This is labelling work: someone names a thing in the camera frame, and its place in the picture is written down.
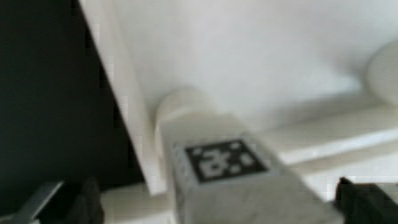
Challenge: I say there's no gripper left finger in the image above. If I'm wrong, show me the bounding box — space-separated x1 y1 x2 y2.
11 178 105 224

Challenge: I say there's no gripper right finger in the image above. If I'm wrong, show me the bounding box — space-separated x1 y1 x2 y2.
334 177 398 224

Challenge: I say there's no white table leg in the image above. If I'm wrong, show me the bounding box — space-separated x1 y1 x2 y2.
158 114 343 224

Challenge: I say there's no white square table top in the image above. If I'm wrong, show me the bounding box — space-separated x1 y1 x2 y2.
78 0 398 224

